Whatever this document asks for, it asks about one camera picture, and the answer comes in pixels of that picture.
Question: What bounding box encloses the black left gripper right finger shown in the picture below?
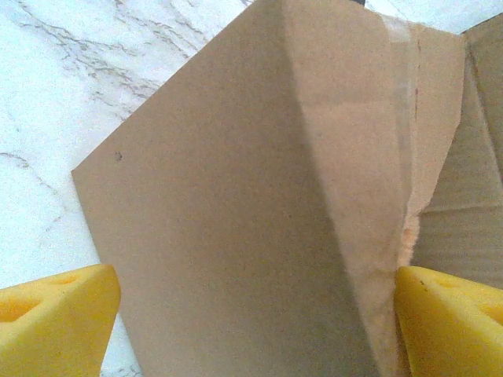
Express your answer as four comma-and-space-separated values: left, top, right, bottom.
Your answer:
394, 265, 503, 377

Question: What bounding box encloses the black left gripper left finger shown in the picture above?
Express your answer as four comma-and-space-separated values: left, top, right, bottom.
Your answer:
0, 263, 121, 377

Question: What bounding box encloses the brown plush toy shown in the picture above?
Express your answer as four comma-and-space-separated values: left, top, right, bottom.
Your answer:
401, 219, 422, 270

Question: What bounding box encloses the brown cardboard express box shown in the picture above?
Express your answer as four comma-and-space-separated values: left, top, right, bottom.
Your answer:
72, 0, 503, 377

